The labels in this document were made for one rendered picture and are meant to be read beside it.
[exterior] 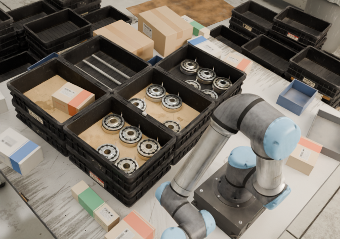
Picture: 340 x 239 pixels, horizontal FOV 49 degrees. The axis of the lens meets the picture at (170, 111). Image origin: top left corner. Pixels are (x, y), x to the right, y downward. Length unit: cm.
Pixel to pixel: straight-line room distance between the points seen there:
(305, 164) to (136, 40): 116
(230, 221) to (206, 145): 49
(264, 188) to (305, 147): 63
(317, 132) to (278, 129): 114
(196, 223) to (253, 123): 36
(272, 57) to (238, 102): 210
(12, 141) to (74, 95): 34
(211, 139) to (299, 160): 82
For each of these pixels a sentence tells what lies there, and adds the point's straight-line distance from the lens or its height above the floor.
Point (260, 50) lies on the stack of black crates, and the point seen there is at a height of 38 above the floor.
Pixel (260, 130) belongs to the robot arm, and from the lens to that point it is 105.
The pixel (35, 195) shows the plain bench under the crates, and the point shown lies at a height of 70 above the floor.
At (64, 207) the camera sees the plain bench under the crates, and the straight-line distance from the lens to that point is 168.
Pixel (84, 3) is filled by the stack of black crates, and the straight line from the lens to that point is 333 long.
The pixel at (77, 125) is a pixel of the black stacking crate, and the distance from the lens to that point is 170.
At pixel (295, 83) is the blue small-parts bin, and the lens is 236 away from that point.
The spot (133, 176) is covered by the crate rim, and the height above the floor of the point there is 93.
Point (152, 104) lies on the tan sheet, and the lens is 187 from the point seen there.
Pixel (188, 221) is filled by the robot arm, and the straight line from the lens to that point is 121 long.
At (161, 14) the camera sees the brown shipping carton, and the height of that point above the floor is 86.
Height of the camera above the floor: 213
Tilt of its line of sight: 45 degrees down
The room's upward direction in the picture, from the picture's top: 7 degrees clockwise
